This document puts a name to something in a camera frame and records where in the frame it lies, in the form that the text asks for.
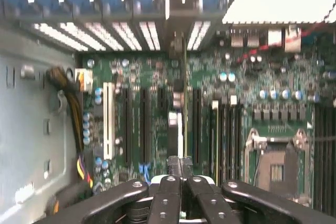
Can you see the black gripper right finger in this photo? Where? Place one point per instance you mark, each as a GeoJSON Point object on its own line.
{"type": "Point", "coordinates": [210, 203]}

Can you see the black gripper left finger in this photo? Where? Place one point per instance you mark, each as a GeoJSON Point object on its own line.
{"type": "Point", "coordinates": [166, 200]}

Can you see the CPU socket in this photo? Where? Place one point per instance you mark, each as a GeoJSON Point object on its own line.
{"type": "Point", "coordinates": [275, 166]}

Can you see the black expansion slot blue latch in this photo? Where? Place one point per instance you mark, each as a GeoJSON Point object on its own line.
{"type": "Point", "coordinates": [145, 124]}

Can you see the white expansion slot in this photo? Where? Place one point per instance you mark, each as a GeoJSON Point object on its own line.
{"type": "Point", "coordinates": [109, 119]}

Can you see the green motherboard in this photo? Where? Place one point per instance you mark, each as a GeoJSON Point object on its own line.
{"type": "Point", "coordinates": [275, 77]}

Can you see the grey power supply unit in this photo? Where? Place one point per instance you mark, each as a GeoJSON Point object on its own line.
{"type": "Point", "coordinates": [26, 129]}

